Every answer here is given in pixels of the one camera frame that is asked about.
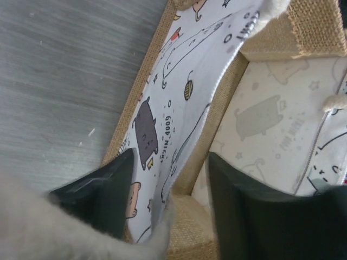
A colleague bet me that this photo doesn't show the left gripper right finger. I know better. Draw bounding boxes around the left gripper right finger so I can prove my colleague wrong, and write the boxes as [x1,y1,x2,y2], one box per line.
[208,152,346,259]

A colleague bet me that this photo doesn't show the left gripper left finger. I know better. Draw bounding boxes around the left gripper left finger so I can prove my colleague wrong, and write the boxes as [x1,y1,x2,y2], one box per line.
[48,148,134,239]

